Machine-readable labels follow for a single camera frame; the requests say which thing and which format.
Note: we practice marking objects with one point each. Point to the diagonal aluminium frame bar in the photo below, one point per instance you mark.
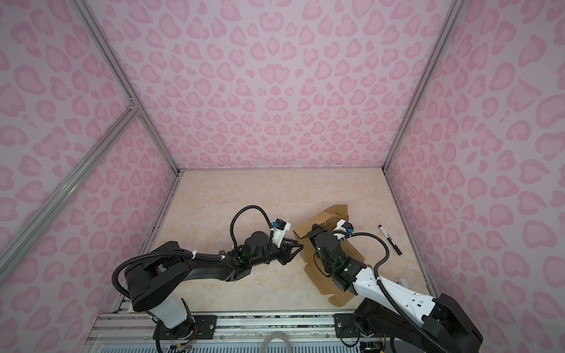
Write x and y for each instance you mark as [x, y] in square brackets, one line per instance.
[30, 233]

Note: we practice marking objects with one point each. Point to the aluminium frame post left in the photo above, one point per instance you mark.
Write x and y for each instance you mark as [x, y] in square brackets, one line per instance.
[94, 29]

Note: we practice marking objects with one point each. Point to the aluminium frame post right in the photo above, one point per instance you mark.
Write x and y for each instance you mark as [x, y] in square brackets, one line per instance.
[455, 12]

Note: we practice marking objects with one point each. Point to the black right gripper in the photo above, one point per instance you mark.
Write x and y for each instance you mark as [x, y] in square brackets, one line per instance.
[315, 237]

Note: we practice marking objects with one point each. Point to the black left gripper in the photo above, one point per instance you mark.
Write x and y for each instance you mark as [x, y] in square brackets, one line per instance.
[285, 251]

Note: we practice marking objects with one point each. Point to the black marker pen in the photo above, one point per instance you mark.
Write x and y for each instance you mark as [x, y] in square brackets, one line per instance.
[390, 240]

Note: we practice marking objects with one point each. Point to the aluminium frame post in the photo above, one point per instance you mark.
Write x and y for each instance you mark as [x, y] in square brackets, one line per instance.
[94, 29]
[455, 12]

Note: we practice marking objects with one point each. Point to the brown cardboard paper box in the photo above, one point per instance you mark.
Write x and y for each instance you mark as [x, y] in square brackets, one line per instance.
[314, 269]

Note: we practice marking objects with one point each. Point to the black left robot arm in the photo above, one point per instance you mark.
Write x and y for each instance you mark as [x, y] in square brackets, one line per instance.
[149, 280]

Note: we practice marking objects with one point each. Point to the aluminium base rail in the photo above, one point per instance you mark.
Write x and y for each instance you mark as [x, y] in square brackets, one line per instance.
[255, 331]

